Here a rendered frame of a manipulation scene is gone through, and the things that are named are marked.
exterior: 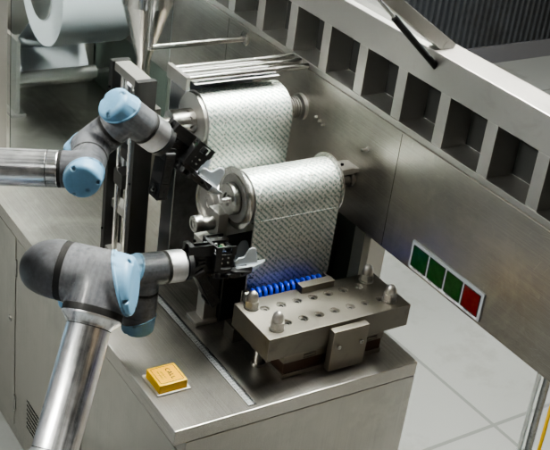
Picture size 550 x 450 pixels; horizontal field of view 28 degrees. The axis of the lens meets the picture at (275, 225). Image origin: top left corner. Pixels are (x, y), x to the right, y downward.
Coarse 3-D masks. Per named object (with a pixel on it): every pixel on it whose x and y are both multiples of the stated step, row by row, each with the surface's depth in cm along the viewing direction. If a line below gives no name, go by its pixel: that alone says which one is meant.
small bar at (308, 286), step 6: (300, 282) 268; (306, 282) 268; (312, 282) 268; (318, 282) 269; (324, 282) 269; (330, 282) 270; (300, 288) 267; (306, 288) 267; (312, 288) 268; (318, 288) 269
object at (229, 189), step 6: (222, 186) 258; (228, 186) 255; (234, 186) 255; (222, 192) 258; (228, 192) 256; (234, 192) 254; (234, 198) 254; (240, 198) 254; (222, 204) 259; (228, 204) 258; (234, 204) 254; (240, 204) 255; (228, 210) 257; (234, 210) 255; (240, 210) 256
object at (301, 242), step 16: (336, 208) 268; (256, 224) 256; (272, 224) 259; (288, 224) 262; (304, 224) 265; (320, 224) 267; (256, 240) 259; (272, 240) 262; (288, 240) 264; (304, 240) 267; (320, 240) 270; (272, 256) 264; (288, 256) 267; (304, 256) 270; (320, 256) 273; (256, 272) 264; (272, 272) 267; (288, 272) 270; (304, 272) 273; (320, 272) 276
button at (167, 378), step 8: (152, 368) 252; (160, 368) 252; (168, 368) 252; (176, 368) 253; (152, 376) 249; (160, 376) 249; (168, 376) 250; (176, 376) 250; (184, 376) 250; (152, 384) 249; (160, 384) 247; (168, 384) 247; (176, 384) 248; (184, 384) 250; (160, 392) 247
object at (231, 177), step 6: (228, 174) 258; (234, 174) 256; (228, 180) 258; (234, 180) 256; (240, 180) 254; (240, 186) 254; (252, 186) 254; (240, 192) 254; (252, 192) 254; (246, 198) 253; (246, 204) 253; (246, 210) 254; (234, 216) 259; (240, 216) 256; (252, 216) 256
